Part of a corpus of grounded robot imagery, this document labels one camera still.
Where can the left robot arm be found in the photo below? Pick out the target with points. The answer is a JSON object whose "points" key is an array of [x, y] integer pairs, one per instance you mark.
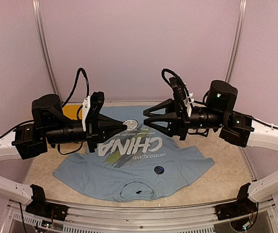
{"points": [[50, 127]]}

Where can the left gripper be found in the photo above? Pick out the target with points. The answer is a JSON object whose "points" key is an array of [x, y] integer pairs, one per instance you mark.
{"points": [[97, 132]]}

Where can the left aluminium frame post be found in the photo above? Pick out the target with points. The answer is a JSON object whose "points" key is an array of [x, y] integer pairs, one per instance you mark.
{"points": [[43, 45]]}

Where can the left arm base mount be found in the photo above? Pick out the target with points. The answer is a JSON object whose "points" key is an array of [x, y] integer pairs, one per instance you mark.
{"points": [[48, 210]]}

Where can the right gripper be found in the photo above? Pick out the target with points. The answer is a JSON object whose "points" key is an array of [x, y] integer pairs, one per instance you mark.
{"points": [[177, 125]]}

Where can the yellow plastic basket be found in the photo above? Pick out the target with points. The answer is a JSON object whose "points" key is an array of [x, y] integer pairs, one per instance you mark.
{"points": [[72, 111]]}

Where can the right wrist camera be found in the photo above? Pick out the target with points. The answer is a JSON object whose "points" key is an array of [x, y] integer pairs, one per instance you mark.
{"points": [[181, 94]]}

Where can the silver round brooch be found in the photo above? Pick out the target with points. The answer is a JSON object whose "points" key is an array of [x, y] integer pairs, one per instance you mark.
{"points": [[131, 124]]}

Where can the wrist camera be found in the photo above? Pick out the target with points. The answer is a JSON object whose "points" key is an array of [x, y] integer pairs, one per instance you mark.
{"points": [[181, 94], [91, 107]]}

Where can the blue round brooch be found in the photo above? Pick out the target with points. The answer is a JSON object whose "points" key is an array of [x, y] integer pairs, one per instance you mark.
{"points": [[159, 170]]}

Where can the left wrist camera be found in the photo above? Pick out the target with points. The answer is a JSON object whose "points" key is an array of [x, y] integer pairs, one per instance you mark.
{"points": [[91, 107]]}

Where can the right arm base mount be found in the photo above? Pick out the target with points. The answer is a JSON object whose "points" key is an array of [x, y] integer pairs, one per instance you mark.
{"points": [[233, 209]]}

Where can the light blue printed t-shirt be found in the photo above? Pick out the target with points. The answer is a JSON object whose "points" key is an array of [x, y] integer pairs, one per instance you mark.
{"points": [[122, 168]]}

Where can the front aluminium rail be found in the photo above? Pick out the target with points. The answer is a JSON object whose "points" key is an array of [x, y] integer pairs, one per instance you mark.
{"points": [[190, 210]]}

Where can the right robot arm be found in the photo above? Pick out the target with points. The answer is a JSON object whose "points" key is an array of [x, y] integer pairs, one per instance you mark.
{"points": [[238, 129]]}

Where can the aluminium frame post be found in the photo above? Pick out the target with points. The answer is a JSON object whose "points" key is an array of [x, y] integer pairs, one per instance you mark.
{"points": [[43, 45], [236, 41]]}

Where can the right aluminium frame post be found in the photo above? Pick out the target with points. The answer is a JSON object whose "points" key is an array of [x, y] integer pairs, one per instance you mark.
{"points": [[236, 41]]}

